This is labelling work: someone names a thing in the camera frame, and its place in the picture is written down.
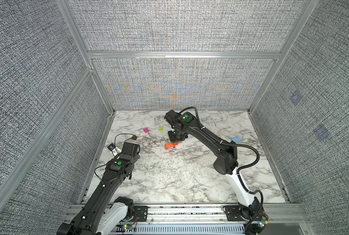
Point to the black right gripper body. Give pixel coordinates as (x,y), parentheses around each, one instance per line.
(175,136)

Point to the red wood block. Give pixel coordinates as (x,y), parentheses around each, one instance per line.
(177,143)

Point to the light blue wood block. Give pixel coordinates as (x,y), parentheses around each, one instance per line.
(236,139)

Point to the orange wood block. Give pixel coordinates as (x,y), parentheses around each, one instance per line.
(169,145)

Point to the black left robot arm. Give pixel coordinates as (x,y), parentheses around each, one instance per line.
(93,219)

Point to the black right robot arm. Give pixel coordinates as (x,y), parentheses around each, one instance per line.
(186,123)

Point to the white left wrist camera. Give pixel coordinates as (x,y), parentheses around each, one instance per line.
(114,149)

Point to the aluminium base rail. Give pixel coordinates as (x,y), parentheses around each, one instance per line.
(213,213)

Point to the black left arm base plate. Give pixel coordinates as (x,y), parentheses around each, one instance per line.
(140,213)

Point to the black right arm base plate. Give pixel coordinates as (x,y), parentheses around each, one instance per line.
(236,213)

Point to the grey vented cable tray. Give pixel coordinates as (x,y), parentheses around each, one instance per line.
(183,229)

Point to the aluminium frame post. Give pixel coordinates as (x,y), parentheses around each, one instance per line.
(279,57)

